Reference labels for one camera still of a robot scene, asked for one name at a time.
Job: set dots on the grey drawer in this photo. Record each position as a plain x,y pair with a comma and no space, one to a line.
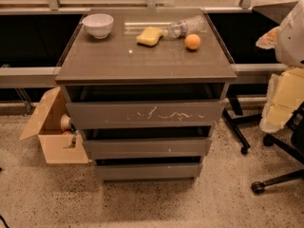
147,148
148,172
141,115

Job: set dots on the yellow sponge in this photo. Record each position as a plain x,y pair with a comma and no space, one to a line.
150,36

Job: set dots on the grey bottom drawer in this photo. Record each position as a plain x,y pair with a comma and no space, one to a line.
148,172

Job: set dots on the white ceramic bowl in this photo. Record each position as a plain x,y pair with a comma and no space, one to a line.
98,25

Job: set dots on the grey top drawer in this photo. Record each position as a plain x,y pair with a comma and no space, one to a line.
141,115

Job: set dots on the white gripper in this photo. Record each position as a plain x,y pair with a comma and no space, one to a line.
291,41

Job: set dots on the clear plastic bottle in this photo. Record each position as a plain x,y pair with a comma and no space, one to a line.
185,27

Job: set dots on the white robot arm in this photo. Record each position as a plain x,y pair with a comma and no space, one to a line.
289,48

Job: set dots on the black office chair base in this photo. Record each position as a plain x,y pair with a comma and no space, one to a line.
279,156

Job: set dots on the grey drawer cabinet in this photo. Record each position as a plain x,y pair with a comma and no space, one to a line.
117,69

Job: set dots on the white bottle in box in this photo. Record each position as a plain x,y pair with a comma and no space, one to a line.
65,123

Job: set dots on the open cardboard box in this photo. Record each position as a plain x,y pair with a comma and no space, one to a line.
58,147

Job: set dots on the orange fruit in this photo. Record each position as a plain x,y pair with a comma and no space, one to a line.
192,41

